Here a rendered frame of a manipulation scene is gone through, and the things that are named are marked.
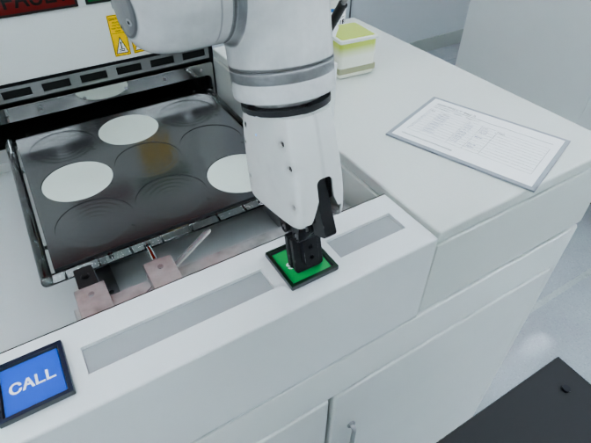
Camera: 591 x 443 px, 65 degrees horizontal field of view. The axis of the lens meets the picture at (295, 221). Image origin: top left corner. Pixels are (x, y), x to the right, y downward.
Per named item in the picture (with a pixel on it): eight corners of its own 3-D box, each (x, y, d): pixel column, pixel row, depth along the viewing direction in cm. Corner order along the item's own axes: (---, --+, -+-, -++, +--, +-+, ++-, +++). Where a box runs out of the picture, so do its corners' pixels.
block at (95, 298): (80, 307, 54) (72, 290, 52) (110, 294, 55) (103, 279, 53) (97, 359, 49) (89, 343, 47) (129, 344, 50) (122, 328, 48)
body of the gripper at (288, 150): (218, 85, 40) (240, 198, 46) (273, 111, 33) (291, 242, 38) (292, 66, 43) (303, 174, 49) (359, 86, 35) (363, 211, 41)
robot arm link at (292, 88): (210, 62, 39) (217, 98, 40) (258, 80, 32) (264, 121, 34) (295, 42, 42) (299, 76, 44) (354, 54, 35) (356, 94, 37)
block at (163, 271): (147, 279, 57) (142, 263, 55) (173, 269, 58) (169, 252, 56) (170, 326, 52) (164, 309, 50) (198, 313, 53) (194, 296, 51)
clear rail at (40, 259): (5, 145, 78) (2, 138, 77) (14, 143, 79) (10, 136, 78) (44, 292, 55) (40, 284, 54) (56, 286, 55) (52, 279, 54)
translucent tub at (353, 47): (317, 65, 84) (318, 26, 80) (353, 57, 87) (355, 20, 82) (338, 81, 79) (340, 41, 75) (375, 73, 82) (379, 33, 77)
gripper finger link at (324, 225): (298, 145, 38) (279, 170, 43) (338, 229, 37) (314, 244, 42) (310, 141, 39) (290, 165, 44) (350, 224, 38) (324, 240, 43)
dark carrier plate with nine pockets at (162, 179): (16, 142, 78) (15, 139, 78) (206, 93, 91) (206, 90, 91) (55, 272, 56) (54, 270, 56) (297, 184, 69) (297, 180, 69)
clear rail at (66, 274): (41, 284, 55) (37, 276, 55) (306, 185, 70) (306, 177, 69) (44, 292, 55) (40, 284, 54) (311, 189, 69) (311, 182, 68)
